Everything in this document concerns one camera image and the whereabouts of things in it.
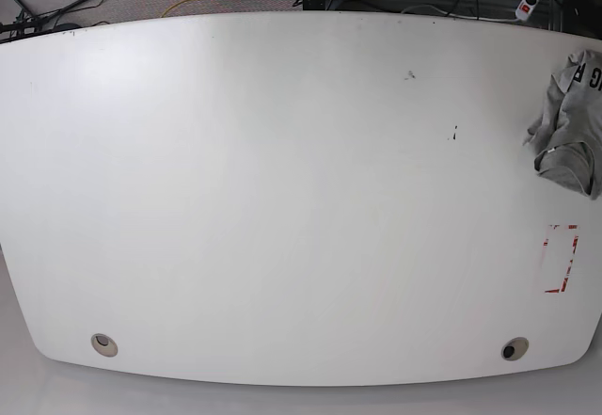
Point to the grey Hugging Face T-shirt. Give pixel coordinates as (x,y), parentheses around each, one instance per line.
(566,137)

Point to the red tape rectangle marking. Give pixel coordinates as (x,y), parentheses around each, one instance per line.
(558,255)

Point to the left table cable grommet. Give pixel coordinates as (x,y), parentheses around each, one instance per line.
(104,345)

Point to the table cable grommet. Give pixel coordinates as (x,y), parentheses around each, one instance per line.
(104,345)
(515,349)

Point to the right table cable grommet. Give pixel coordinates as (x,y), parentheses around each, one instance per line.
(515,349)

